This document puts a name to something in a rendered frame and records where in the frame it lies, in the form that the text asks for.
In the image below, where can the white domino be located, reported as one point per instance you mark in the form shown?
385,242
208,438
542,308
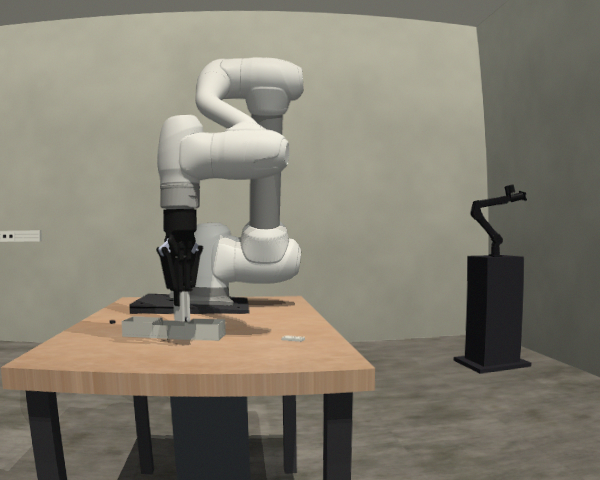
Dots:
293,338

